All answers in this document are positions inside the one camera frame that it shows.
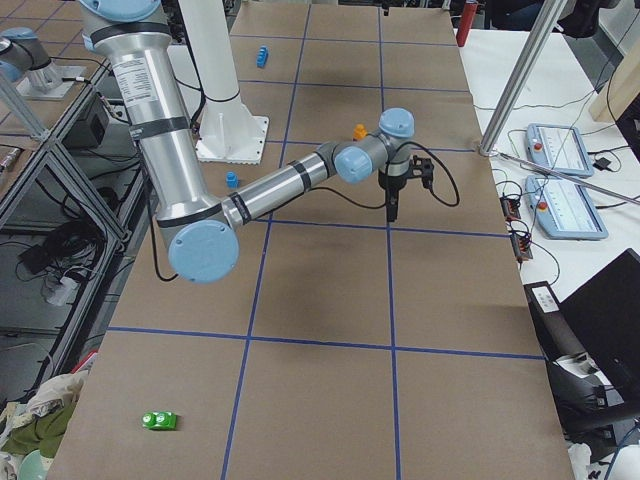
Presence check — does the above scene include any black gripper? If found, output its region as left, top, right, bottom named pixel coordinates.
left=378, top=155, right=434, bottom=222

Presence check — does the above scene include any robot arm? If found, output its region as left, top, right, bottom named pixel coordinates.
left=81, top=1, right=415, bottom=284
left=1, top=27, right=52, bottom=82

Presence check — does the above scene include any small orange brick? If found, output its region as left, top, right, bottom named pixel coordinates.
left=352, top=123, right=368, bottom=141

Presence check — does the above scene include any small blue brick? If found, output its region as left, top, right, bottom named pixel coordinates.
left=225, top=171, right=240, bottom=189

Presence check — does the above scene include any lower teach pendant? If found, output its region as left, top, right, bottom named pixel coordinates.
left=524, top=175, right=608, bottom=240

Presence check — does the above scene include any teach pendant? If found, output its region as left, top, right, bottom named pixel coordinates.
left=524, top=175, right=608, bottom=240
left=526, top=123, right=594, bottom=178

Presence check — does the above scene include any upper teach pendant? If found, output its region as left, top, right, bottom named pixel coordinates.
left=526, top=123, right=594, bottom=178

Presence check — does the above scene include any blue four-stud brick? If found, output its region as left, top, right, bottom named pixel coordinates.
left=256, top=45, right=269, bottom=68

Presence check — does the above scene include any aluminium support pole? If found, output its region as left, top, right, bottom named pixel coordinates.
left=478, top=0, right=567, bottom=157

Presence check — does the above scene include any black laptop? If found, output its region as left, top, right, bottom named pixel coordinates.
left=560, top=248, right=639, bottom=400

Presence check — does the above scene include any green two-stud brick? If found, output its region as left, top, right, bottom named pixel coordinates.
left=141, top=411, right=178, bottom=431

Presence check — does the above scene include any crumpled cloth pile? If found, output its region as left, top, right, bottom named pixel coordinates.
left=1, top=371, right=88, bottom=479

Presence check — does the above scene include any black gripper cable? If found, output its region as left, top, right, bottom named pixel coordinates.
left=399, top=142, right=461, bottom=208

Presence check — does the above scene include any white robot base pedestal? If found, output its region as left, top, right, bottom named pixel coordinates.
left=179, top=0, right=269, bottom=164

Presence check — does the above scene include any aluminium frame rack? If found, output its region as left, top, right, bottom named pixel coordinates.
left=1, top=54, right=146, bottom=402

